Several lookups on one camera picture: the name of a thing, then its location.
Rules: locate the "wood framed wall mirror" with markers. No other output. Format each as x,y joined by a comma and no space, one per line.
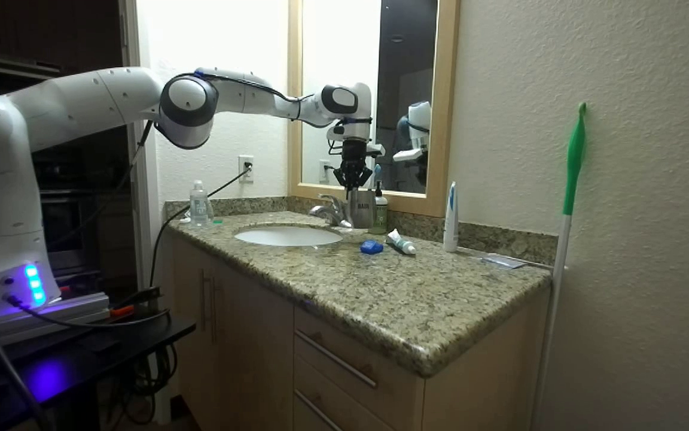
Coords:
441,104

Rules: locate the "white teal toothpaste tube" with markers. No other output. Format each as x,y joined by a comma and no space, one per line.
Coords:
400,243

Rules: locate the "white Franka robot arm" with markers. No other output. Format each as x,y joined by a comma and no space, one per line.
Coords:
82,99

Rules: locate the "white upright electric toothbrush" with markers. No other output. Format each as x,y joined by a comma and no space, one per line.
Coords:
452,218

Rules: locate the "orange black clamp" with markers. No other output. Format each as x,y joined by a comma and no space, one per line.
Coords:
133,305

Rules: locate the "black robot cart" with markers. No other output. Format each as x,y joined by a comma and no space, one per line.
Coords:
82,354

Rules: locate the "white wall outlet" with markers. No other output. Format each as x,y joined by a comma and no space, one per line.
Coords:
248,169

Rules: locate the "green soap pump bottle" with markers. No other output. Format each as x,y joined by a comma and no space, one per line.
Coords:
381,212

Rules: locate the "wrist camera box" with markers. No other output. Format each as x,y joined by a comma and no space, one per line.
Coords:
337,142

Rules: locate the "silver metal cup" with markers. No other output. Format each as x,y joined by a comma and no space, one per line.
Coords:
362,212

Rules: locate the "aluminium robot base rails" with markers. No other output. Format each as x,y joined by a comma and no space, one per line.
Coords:
42,312

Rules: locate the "clear plastic package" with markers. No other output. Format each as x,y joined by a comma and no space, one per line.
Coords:
507,261

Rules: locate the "wooden vanity cabinet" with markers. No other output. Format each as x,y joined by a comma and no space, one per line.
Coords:
241,351

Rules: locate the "white oval sink basin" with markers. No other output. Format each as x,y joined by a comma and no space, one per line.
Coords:
289,235

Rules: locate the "chrome sink faucet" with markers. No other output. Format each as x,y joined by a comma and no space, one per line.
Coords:
326,212

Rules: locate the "clear plastic water bottle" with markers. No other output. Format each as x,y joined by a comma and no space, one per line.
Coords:
199,206

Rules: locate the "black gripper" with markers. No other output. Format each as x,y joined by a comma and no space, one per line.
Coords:
356,153

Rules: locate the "small blue round container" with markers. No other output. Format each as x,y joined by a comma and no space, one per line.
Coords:
371,248

